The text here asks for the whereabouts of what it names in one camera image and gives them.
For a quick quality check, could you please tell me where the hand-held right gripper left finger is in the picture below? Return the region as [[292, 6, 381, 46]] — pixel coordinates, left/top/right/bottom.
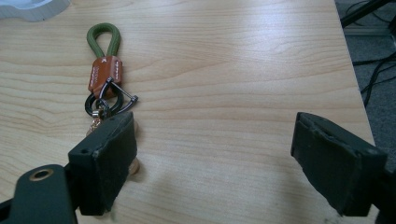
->
[[67, 110, 138, 217]]

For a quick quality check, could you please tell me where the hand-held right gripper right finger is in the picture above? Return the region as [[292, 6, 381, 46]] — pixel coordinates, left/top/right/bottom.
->
[[290, 111, 389, 217]]

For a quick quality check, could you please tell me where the green rope keychain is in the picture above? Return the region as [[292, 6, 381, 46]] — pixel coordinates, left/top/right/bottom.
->
[[84, 22, 141, 175]]

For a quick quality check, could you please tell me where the black metal stand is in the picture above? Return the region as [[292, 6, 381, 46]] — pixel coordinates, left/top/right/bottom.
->
[[340, 0, 396, 29]]

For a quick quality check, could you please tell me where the white object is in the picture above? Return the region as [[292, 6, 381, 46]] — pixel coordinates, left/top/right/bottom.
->
[[0, 0, 72, 22]]

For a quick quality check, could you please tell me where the black cable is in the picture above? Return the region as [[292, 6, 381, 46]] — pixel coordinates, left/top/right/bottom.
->
[[352, 51, 396, 108], [345, 0, 370, 16]]

